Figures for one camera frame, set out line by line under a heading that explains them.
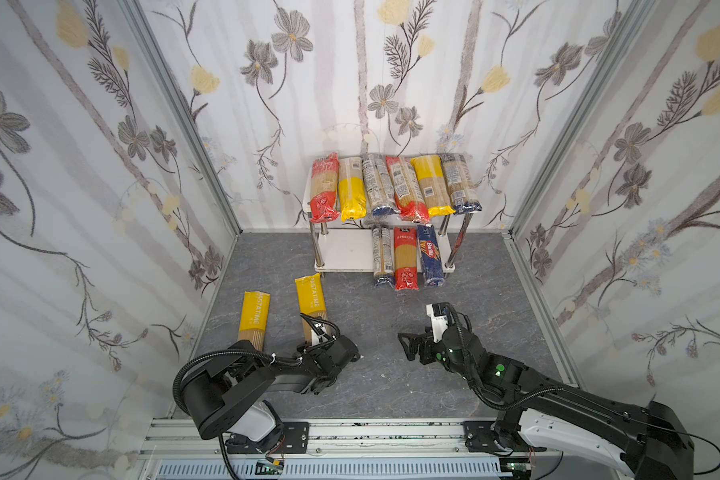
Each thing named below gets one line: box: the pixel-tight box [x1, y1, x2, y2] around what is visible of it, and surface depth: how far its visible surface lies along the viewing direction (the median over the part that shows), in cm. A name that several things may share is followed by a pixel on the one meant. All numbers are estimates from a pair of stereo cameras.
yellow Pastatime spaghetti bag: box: [295, 273, 328, 342], surface depth 103 cm
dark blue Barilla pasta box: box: [417, 224, 445, 287], surface depth 103 cm
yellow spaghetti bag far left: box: [238, 291, 271, 351], surface depth 95 cm
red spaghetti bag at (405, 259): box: [394, 227, 419, 291], surface depth 103 cm
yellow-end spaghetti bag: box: [410, 155, 456, 217], surface depth 83 cm
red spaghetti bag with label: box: [386, 156, 431, 224], surface depth 80 cm
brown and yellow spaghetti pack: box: [338, 157, 367, 222], surface depth 81 cm
